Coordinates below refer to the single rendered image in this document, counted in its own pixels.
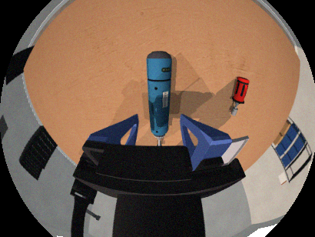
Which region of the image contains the dark blue electric nut driver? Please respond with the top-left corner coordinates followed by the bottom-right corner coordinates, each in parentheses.
top-left (146, 51), bottom-right (172, 146)

